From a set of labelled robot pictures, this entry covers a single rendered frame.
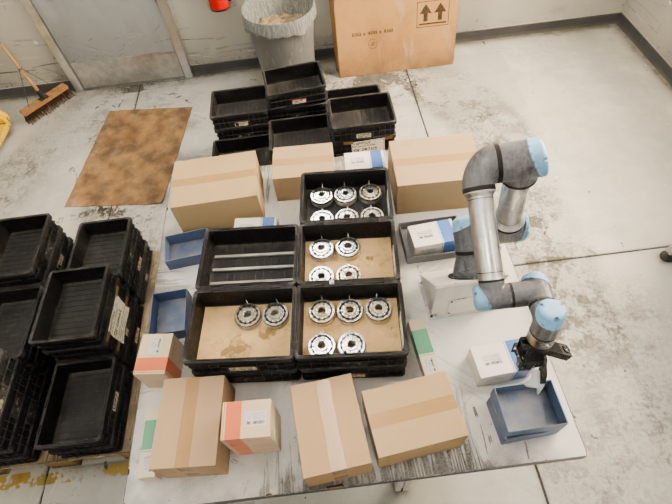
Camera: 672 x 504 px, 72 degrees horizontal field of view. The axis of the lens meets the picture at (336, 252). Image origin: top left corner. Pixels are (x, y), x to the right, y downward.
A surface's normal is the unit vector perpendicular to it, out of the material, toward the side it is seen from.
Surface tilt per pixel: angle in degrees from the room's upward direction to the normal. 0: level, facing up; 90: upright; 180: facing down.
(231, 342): 0
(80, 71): 90
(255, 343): 0
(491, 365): 0
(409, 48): 73
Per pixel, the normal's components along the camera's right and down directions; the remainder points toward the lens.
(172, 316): -0.07, -0.57
